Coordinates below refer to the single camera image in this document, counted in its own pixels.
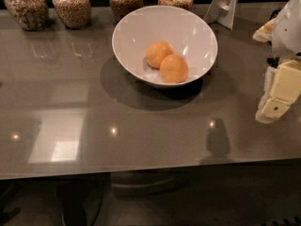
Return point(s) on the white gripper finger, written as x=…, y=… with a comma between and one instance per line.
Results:
x=268, y=82

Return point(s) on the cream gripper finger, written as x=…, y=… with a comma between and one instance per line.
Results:
x=285, y=89

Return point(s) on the orange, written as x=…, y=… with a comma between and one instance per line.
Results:
x=156, y=52
x=174, y=69

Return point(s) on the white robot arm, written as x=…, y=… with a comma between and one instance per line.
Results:
x=284, y=33

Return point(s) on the white ceramic bowl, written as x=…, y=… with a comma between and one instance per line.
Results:
x=188, y=35

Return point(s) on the leftmost glass grain jar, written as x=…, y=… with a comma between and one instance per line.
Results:
x=30, y=15

